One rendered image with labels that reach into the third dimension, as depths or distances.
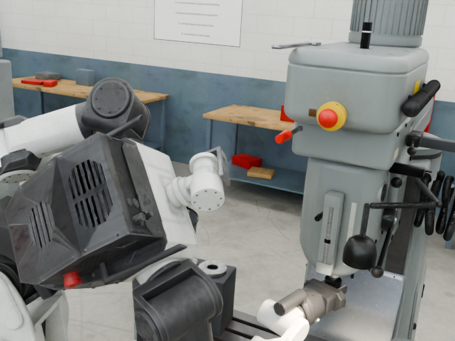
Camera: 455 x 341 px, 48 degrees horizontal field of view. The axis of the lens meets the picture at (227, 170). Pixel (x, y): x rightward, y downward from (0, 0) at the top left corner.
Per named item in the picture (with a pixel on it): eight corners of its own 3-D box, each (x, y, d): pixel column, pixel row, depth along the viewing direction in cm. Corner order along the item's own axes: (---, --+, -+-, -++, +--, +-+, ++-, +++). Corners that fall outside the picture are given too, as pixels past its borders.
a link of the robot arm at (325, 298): (348, 287, 136) (324, 304, 127) (343, 318, 139) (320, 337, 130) (308, 269, 143) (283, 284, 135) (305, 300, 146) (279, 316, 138)
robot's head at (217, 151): (185, 183, 101) (220, 170, 99) (183, 155, 107) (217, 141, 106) (199, 202, 105) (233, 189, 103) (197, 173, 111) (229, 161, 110)
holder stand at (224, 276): (220, 337, 160) (223, 280, 153) (157, 319, 166) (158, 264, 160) (233, 316, 170) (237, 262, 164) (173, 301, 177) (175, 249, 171)
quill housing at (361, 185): (365, 289, 129) (384, 168, 119) (289, 267, 137) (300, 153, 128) (380, 259, 145) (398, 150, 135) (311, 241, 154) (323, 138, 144)
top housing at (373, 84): (394, 139, 104) (407, 59, 99) (274, 120, 115) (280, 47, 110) (422, 106, 144) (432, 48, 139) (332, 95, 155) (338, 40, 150)
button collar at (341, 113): (342, 133, 106) (346, 104, 104) (315, 128, 109) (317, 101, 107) (344, 131, 108) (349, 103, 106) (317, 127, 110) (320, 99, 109)
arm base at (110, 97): (76, 138, 103) (132, 135, 102) (78, 77, 105) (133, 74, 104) (102, 155, 117) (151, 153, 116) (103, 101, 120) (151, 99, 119)
